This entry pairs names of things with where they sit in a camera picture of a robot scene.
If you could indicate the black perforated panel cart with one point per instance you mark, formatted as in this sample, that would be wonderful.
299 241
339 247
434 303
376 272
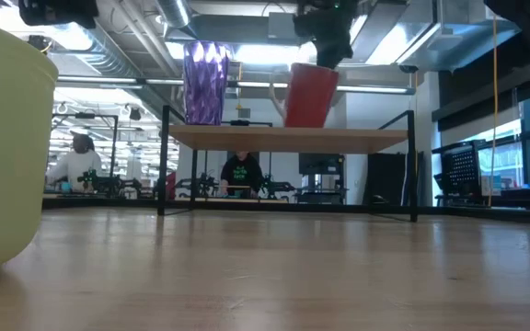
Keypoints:
460 172

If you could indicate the yellow-green cup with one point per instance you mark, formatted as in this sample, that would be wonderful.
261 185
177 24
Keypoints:
3 161

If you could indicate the background black robot arm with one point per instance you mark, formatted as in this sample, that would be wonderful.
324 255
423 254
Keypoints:
278 186
198 184
108 181

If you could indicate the wooden shelf with black frame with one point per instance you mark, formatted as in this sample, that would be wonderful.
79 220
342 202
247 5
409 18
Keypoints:
288 139

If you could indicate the dark background cabinet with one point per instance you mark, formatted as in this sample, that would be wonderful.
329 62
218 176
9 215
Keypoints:
387 177

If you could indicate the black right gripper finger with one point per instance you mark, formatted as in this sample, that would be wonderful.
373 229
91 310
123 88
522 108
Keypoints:
328 59

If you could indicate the person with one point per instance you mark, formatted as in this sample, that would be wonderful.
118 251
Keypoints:
77 165
242 174

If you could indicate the purple faceted tumbler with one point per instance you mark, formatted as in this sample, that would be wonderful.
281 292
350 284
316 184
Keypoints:
205 83

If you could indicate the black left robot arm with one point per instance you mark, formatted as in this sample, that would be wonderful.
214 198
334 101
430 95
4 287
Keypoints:
58 11

